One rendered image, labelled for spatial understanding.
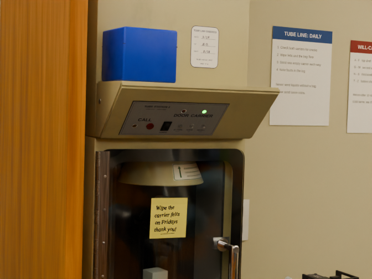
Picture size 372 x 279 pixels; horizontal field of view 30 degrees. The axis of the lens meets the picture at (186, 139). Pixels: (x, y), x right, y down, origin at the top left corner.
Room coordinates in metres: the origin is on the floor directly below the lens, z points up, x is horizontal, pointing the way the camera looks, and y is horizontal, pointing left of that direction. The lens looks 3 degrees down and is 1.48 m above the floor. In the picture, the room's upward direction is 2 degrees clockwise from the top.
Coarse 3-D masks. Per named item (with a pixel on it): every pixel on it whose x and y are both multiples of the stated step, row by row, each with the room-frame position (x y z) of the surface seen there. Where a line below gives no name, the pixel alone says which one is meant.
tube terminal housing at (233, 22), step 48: (96, 0) 1.25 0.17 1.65; (144, 0) 1.28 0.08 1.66; (192, 0) 1.33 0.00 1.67; (240, 0) 1.38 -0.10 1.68; (96, 48) 1.24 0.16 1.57; (240, 48) 1.38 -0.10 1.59; (96, 144) 1.24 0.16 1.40; (144, 144) 1.29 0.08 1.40; (192, 144) 1.33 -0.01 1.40; (240, 144) 1.39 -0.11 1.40
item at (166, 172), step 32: (128, 160) 1.26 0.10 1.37; (160, 160) 1.29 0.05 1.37; (192, 160) 1.32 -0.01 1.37; (224, 160) 1.35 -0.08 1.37; (128, 192) 1.26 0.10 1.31; (160, 192) 1.29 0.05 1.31; (192, 192) 1.32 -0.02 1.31; (224, 192) 1.36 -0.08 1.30; (128, 224) 1.26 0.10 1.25; (192, 224) 1.32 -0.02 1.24; (224, 224) 1.36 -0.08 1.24; (128, 256) 1.26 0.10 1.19; (160, 256) 1.29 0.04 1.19; (192, 256) 1.32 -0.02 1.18; (224, 256) 1.36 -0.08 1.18
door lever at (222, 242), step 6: (222, 240) 1.35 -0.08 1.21; (222, 246) 1.35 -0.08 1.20; (228, 246) 1.33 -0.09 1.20; (234, 246) 1.31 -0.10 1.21; (234, 252) 1.31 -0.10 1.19; (234, 258) 1.31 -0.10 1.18; (234, 264) 1.31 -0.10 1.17; (228, 270) 1.32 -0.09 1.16; (234, 270) 1.31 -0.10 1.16; (228, 276) 1.32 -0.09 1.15; (234, 276) 1.31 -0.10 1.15
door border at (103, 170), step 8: (104, 152) 1.24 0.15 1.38; (104, 160) 1.24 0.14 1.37; (96, 168) 1.23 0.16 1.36; (104, 168) 1.24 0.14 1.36; (96, 176) 1.23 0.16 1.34; (104, 176) 1.24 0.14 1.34; (104, 184) 1.24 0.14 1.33; (104, 192) 1.24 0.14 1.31; (96, 200) 1.23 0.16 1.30; (104, 200) 1.24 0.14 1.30; (96, 208) 1.23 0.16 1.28; (104, 208) 1.24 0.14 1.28; (104, 216) 1.24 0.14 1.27; (104, 224) 1.24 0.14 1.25; (96, 232) 1.23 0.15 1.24; (104, 232) 1.24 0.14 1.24; (104, 240) 1.24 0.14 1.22; (104, 248) 1.24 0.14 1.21; (96, 256) 1.23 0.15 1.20; (104, 256) 1.24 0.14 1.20; (96, 264) 1.23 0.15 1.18; (104, 264) 1.24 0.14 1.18; (104, 272) 1.24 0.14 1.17
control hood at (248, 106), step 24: (96, 96) 1.24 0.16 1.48; (120, 96) 1.16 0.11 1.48; (144, 96) 1.18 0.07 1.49; (168, 96) 1.20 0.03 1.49; (192, 96) 1.22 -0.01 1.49; (216, 96) 1.24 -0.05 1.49; (240, 96) 1.26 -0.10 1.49; (264, 96) 1.28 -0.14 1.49; (96, 120) 1.23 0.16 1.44; (120, 120) 1.20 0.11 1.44; (240, 120) 1.31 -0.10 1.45
